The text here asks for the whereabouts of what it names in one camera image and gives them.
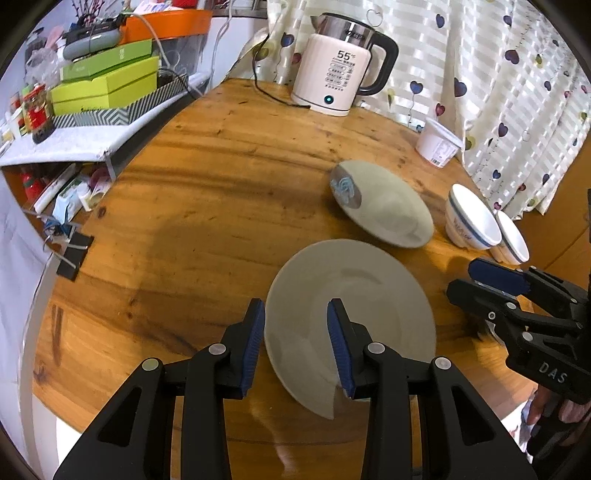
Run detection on plain grey-white plate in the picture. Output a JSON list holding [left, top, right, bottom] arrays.
[[264, 239, 437, 420]]

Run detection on dark green flat box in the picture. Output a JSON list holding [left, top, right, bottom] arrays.
[[60, 39, 154, 84]]

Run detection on black kettle cable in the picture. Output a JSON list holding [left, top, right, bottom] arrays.
[[250, 28, 312, 110]]

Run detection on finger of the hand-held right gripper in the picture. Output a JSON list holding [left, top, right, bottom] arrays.
[[468, 258, 591, 308], [446, 279, 583, 334]]

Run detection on person's right hand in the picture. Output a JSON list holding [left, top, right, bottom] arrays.
[[526, 388, 591, 428]]

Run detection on purple dried flower branches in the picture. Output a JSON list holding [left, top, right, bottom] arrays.
[[71, 0, 122, 25]]

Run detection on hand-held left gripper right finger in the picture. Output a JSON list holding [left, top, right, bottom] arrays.
[[326, 298, 539, 480]]

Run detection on white carton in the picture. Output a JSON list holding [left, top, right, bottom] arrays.
[[53, 180, 93, 222]]

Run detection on grey-white plate with blue print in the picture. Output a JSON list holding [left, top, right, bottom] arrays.
[[329, 160, 435, 247]]

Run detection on white cable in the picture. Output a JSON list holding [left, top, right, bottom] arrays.
[[131, 13, 167, 70]]

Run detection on white shelf board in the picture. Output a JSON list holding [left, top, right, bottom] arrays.
[[0, 85, 206, 167]]

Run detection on heart-patterned curtain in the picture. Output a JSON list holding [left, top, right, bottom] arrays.
[[226, 0, 591, 217]]

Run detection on grey oblong case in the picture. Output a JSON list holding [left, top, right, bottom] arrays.
[[62, 23, 123, 60]]

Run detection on clear storage box orange lid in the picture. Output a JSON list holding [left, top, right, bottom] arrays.
[[117, 9, 213, 81]]

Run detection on cream electric kettle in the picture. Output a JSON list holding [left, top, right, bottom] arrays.
[[291, 13, 399, 117]]

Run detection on white plastic tub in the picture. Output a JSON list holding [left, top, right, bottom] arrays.
[[416, 117, 464, 168]]

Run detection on lime green flat box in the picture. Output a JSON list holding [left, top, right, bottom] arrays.
[[50, 55, 160, 116]]

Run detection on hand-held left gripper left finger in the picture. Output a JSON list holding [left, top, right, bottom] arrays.
[[53, 299, 266, 480]]

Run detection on red printed tin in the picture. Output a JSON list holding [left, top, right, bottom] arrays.
[[21, 85, 54, 134]]

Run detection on black-white striped box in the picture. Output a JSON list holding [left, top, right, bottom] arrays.
[[51, 74, 190, 129]]

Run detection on black binder clip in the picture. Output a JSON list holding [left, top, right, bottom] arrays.
[[56, 233, 95, 281]]

